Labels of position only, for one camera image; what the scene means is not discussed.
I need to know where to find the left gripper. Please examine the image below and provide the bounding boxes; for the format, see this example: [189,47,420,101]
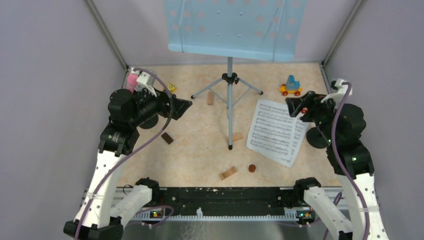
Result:
[128,83,192,127]

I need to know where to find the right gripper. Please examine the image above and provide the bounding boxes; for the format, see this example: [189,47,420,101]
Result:
[285,89,338,143]

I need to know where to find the light blue music stand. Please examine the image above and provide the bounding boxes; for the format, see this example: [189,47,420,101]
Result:
[162,0,307,151]

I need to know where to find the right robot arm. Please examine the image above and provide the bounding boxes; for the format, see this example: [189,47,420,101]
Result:
[285,91,388,240]

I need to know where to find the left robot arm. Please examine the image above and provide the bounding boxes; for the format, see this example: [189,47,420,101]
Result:
[63,89,193,240]

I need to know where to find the yellow owl toy block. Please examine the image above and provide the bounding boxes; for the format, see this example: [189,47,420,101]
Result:
[167,83,177,94]

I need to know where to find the blue toy car blocks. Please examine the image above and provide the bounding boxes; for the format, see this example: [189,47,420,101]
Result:
[279,75,303,96]

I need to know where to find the dark brown wooden block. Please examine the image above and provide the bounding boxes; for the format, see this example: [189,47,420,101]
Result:
[161,132,174,145]

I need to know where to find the small wooden block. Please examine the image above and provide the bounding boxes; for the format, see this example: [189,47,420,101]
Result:
[207,91,215,106]

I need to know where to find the grey microphone on stand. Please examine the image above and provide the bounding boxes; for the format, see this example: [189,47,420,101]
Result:
[306,127,329,149]

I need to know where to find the pink microphone on stand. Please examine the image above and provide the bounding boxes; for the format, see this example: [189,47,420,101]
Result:
[125,67,156,110]

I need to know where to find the wooden block near stand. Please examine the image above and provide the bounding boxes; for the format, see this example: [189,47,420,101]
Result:
[226,132,244,145]

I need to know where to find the brown wooden cylinder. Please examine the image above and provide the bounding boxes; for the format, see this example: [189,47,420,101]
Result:
[248,164,257,173]

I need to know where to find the wooden arch block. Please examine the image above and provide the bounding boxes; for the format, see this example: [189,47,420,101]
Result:
[219,166,238,180]

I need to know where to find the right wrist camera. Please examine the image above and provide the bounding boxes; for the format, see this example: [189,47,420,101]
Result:
[320,78,353,106]

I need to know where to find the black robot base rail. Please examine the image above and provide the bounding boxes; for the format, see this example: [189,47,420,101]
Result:
[145,187,309,217]

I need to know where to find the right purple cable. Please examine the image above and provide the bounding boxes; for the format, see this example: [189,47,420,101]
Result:
[298,82,371,240]

